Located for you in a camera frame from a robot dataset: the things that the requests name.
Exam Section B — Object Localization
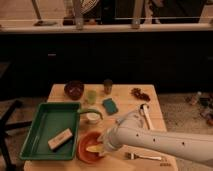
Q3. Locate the small green cup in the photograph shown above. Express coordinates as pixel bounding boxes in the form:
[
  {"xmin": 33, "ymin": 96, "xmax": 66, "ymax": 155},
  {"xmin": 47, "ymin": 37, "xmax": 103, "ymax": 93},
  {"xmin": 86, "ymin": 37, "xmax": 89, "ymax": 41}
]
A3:
[{"xmin": 86, "ymin": 90, "xmax": 97, "ymax": 105}]

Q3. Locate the wooden table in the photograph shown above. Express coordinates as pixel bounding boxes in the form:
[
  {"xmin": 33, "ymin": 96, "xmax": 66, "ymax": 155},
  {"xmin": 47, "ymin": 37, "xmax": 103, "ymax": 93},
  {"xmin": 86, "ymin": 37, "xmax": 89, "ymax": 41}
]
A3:
[{"xmin": 24, "ymin": 84, "xmax": 178, "ymax": 171}]

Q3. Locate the teal sponge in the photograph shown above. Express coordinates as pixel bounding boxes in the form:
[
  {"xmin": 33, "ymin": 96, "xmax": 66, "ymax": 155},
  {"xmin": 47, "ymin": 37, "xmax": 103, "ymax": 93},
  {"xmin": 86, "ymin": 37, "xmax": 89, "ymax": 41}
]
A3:
[{"xmin": 102, "ymin": 98, "xmax": 118, "ymax": 115}]

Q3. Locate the brown dried chili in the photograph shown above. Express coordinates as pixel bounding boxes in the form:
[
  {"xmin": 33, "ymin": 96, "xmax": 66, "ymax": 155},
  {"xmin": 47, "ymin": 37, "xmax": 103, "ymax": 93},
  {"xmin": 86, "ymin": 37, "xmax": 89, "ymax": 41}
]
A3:
[{"xmin": 131, "ymin": 88, "xmax": 150, "ymax": 102}]

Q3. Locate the wooden block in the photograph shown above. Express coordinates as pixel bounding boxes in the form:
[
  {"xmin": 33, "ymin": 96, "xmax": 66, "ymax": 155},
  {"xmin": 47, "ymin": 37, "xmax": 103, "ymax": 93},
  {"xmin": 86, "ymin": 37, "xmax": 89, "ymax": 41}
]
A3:
[{"xmin": 48, "ymin": 129, "xmax": 73, "ymax": 150}]

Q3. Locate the yellow banana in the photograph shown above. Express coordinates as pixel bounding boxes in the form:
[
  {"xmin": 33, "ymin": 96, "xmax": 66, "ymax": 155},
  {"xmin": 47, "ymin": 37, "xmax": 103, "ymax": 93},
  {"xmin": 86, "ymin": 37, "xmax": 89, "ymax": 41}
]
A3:
[{"xmin": 86, "ymin": 144, "xmax": 104, "ymax": 154}]

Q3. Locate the purple bowl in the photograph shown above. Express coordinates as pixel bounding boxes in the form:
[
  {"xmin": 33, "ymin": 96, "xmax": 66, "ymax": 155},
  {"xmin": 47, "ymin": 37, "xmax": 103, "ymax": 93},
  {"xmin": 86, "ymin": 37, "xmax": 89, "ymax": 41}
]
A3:
[{"xmin": 64, "ymin": 80, "xmax": 84, "ymax": 100}]

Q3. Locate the silver fork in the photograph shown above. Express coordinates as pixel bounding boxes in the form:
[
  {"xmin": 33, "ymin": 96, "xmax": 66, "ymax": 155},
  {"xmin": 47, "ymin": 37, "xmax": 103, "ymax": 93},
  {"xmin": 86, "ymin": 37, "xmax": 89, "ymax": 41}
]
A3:
[{"xmin": 124, "ymin": 152, "xmax": 162, "ymax": 161}]

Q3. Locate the green plastic tray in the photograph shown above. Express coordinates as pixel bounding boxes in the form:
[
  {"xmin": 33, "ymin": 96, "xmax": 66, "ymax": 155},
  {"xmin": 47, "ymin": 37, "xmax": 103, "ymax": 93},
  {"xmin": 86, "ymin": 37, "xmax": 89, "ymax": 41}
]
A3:
[{"xmin": 20, "ymin": 102, "xmax": 81, "ymax": 160}]

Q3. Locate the small metal cup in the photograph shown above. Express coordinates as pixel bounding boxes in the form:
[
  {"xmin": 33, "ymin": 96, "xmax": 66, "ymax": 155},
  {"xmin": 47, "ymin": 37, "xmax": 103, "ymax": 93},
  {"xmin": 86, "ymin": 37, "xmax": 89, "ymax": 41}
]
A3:
[{"xmin": 103, "ymin": 79, "xmax": 113, "ymax": 94}]

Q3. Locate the black office chair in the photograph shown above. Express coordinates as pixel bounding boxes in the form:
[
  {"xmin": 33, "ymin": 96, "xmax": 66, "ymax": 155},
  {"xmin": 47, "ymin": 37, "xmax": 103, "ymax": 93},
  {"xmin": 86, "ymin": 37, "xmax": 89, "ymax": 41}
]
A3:
[{"xmin": 0, "ymin": 62, "xmax": 31, "ymax": 171}]

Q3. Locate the orange bowl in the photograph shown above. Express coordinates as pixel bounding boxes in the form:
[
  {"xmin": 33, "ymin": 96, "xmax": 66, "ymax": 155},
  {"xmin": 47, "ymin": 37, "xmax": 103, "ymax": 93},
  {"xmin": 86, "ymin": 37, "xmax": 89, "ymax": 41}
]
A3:
[{"xmin": 77, "ymin": 131, "xmax": 103, "ymax": 164}]

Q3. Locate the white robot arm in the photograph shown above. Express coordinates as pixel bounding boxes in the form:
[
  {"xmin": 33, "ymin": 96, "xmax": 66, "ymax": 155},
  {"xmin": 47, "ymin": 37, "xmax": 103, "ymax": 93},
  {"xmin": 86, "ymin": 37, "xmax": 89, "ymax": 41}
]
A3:
[{"xmin": 98, "ymin": 110, "xmax": 213, "ymax": 167}]

